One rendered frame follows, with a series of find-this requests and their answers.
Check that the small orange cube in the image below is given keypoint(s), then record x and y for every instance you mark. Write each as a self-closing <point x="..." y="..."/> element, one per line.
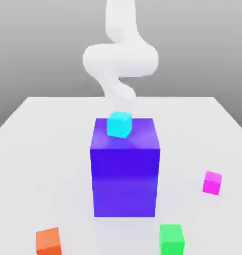
<point x="48" y="241"/>

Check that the small green cube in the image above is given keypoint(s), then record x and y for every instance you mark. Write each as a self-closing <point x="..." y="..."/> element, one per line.
<point x="171" y="240"/>

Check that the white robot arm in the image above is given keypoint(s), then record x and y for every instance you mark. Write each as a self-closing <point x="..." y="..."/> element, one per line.
<point x="120" y="59"/>

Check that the small magenta cube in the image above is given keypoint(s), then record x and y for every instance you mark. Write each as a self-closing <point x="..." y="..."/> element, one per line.
<point x="211" y="184"/>

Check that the small cyan cube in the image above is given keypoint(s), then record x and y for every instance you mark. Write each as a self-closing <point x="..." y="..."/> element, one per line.
<point x="119" y="126"/>

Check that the large blue box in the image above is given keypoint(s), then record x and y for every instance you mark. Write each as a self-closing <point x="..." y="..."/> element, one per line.
<point x="124" y="179"/>

